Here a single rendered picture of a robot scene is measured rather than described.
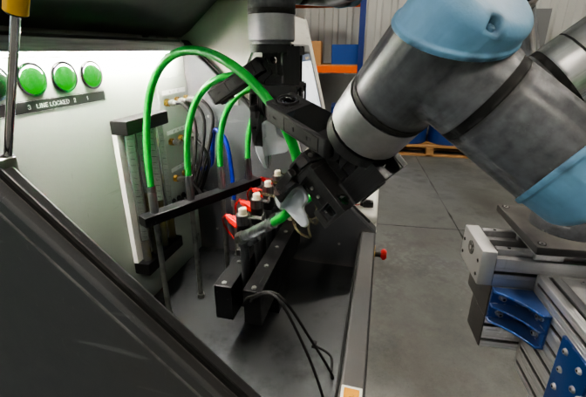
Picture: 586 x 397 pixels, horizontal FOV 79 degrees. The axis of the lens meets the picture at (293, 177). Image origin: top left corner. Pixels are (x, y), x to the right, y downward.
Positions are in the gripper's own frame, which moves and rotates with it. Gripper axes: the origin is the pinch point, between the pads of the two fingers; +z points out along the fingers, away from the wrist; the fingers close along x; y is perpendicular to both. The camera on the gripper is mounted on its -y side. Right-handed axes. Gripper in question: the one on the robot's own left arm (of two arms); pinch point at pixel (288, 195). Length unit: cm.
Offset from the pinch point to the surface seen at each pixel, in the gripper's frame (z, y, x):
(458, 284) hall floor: 143, 80, 144
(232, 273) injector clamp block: 31.1, 2.1, -4.4
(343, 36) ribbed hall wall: 349, -270, 488
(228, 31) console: 22, -50, 27
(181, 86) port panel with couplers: 33, -47, 12
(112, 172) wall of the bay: 28.0, -28.6, -14.6
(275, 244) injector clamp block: 35.7, 1.8, 9.4
